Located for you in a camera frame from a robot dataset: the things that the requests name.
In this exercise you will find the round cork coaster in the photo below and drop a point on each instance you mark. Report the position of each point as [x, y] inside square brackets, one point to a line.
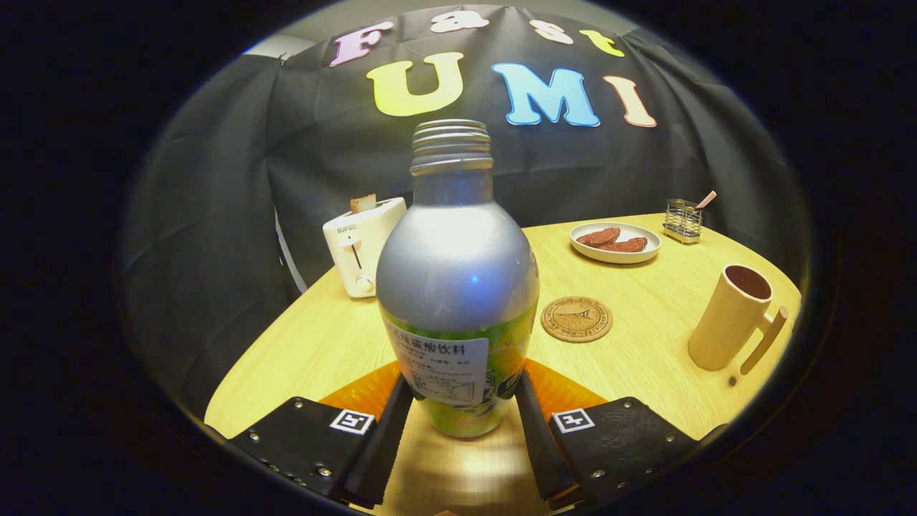
[577, 319]

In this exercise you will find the white round plate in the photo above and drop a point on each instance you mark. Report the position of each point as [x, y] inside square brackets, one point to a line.
[616, 256]

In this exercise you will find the wooden table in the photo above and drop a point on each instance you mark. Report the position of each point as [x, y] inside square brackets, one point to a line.
[645, 358]

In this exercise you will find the brown sausage piece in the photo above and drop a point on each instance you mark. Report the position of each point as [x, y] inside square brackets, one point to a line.
[599, 236]
[625, 246]

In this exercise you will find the toast slice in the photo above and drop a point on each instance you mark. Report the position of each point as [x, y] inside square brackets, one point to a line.
[363, 203]

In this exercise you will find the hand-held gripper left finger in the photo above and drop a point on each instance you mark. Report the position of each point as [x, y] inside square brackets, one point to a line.
[387, 444]

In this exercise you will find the black backdrop cloth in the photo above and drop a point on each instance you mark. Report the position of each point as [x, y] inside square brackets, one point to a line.
[215, 215]

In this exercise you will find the silver green juice bottle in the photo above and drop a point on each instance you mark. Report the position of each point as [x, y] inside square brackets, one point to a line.
[458, 272]

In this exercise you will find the white toaster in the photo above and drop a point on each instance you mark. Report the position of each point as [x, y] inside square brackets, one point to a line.
[358, 251]

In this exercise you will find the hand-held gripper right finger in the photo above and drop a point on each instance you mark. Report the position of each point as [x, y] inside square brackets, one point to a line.
[537, 444]

